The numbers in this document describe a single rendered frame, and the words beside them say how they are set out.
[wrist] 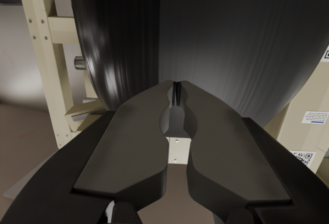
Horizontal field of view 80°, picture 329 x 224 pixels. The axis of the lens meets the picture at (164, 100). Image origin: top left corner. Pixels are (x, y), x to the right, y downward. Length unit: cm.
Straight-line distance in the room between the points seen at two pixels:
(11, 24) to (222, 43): 521
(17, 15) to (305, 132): 502
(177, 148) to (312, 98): 51
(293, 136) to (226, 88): 35
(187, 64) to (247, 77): 6
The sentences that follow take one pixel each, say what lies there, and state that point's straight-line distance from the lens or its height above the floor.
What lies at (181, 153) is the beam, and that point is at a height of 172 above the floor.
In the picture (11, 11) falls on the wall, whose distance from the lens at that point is 524.
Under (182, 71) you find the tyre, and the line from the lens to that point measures 21.
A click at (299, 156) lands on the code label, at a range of 60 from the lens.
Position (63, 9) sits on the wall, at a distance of 430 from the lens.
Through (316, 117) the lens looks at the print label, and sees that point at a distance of 54.
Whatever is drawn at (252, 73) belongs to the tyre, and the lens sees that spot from 22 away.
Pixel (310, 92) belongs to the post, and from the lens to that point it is 51.
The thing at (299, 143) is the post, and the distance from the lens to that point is 57.
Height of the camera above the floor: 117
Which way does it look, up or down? 26 degrees up
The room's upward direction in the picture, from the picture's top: 178 degrees counter-clockwise
